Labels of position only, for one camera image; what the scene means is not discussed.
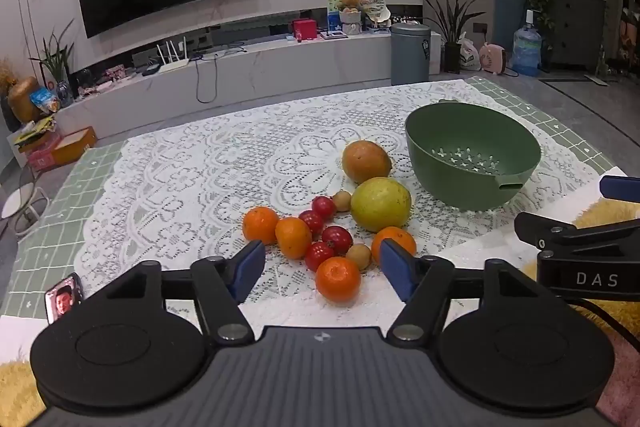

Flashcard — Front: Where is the dried flower bunch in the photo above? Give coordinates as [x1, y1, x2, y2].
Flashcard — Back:
[0, 58, 19, 88]

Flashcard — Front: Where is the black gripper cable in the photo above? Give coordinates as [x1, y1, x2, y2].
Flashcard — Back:
[570, 298, 640, 345]

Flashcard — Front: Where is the grey trash bin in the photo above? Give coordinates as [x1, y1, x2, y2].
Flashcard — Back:
[390, 22, 432, 86]

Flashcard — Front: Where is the smartphone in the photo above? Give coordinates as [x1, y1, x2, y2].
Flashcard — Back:
[44, 272, 84, 323]

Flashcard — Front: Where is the round white stool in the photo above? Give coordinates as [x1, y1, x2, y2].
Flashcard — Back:
[0, 166, 49, 239]

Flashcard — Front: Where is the blue water jug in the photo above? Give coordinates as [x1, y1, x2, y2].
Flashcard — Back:
[512, 9, 544, 78]

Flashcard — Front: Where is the black hanging cable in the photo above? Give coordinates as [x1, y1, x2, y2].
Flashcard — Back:
[194, 52, 219, 104]

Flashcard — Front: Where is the teddy bear in basket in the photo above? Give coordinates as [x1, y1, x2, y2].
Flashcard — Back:
[338, 0, 364, 37]

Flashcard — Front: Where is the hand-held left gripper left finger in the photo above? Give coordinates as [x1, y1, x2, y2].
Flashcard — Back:
[82, 239, 266, 343]

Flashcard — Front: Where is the gold vase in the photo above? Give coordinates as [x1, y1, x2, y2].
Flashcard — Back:
[6, 76, 44, 124]

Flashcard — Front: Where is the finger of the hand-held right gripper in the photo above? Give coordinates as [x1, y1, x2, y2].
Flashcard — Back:
[599, 175, 640, 204]
[514, 211, 640, 259]

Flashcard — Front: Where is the green apple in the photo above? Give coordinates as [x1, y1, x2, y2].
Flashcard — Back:
[350, 177, 412, 233]

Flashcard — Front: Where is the green plant in glass vase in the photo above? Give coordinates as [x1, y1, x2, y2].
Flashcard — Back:
[29, 19, 77, 108]

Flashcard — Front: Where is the orange cardboard box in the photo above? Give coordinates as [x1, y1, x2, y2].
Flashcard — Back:
[51, 126, 99, 166]

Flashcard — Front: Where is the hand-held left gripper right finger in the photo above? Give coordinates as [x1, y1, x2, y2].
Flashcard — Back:
[379, 238, 569, 343]

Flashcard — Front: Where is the green colander bowl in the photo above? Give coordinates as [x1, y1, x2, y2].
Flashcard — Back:
[405, 101, 543, 212]

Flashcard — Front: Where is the white plastic bag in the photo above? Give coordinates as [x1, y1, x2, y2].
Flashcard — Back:
[457, 32, 482, 72]

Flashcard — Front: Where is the long-leaf potted plant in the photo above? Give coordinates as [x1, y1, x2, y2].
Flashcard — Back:
[411, 0, 494, 74]

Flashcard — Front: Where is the dark drawer cabinet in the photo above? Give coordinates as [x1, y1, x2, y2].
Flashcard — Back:
[542, 0, 609, 71]

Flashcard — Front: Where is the pink fan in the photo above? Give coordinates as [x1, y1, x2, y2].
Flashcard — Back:
[478, 42, 507, 73]

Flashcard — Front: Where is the red yellow mango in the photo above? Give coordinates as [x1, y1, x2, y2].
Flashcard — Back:
[342, 140, 392, 184]

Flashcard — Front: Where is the white marble television console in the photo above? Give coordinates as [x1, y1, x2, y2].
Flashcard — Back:
[54, 27, 442, 142]

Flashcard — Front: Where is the pink box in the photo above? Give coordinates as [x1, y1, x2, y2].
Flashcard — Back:
[24, 133, 64, 171]

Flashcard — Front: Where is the pink rug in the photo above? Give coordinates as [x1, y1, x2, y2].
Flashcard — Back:
[592, 332, 640, 427]

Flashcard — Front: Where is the white lace tablecloth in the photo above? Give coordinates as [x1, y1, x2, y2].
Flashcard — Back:
[75, 79, 601, 308]

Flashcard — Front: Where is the green checked tablecloth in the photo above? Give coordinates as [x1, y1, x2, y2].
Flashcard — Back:
[0, 76, 621, 321]

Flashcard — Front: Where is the orange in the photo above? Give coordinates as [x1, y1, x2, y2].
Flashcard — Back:
[243, 206, 280, 243]
[315, 256, 362, 304]
[371, 226, 417, 269]
[275, 217, 313, 260]

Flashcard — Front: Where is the red cherry tomato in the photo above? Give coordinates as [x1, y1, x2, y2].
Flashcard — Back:
[321, 226, 354, 254]
[304, 241, 336, 272]
[299, 210, 326, 236]
[312, 196, 337, 219]

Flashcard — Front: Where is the red box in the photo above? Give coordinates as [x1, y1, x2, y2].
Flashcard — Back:
[292, 19, 319, 42]

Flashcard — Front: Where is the white router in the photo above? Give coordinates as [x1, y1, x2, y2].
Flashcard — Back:
[145, 37, 192, 76]

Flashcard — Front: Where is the colourful picture board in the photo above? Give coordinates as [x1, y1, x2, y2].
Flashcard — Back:
[326, 0, 390, 34]

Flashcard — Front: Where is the blue snack bag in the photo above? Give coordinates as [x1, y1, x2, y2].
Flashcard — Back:
[29, 87, 61, 116]

